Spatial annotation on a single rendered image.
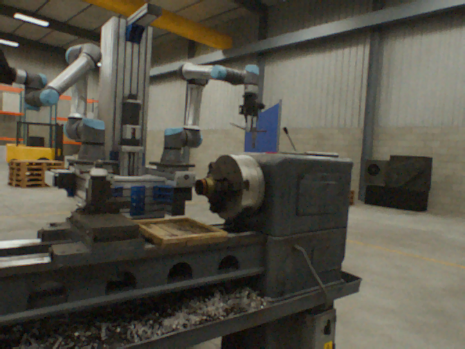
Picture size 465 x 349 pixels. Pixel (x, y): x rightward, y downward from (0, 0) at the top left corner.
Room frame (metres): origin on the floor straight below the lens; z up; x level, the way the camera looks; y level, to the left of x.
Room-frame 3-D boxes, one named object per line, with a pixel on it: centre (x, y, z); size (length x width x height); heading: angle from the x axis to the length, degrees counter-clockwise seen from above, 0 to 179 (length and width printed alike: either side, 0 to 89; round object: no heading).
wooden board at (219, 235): (1.48, 0.23, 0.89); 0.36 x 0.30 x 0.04; 36
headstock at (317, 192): (1.90, -0.33, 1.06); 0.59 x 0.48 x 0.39; 126
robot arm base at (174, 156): (2.15, 0.39, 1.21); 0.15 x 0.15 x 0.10
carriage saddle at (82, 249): (1.26, 0.54, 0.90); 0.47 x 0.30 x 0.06; 36
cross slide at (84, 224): (1.30, 0.51, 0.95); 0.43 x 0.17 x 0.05; 36
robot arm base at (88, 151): (1.85, 0.78, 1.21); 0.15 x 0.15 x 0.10
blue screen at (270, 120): (8.48, -0.61, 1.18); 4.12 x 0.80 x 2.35; 7
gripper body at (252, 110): (1.87, -0.07, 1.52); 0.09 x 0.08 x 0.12; 37
